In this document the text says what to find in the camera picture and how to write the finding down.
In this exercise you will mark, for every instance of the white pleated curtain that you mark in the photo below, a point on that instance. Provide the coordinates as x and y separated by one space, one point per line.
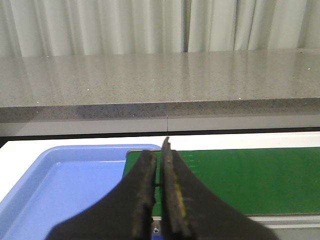
31 28

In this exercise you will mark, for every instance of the aluminium conveyor frame rail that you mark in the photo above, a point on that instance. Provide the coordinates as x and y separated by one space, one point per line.
291 226

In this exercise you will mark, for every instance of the grey stone countertop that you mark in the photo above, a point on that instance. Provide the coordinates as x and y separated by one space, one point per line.
162 92

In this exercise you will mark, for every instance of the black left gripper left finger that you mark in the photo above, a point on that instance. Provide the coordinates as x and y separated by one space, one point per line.
125 213

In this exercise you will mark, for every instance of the green conveyor belt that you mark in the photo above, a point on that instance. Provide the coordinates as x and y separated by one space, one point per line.
261 181

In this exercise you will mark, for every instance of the blue plastic tray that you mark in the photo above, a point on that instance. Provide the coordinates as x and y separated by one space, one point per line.
62 182

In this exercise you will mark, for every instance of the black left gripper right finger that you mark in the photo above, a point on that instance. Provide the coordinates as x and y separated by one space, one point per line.
190 211

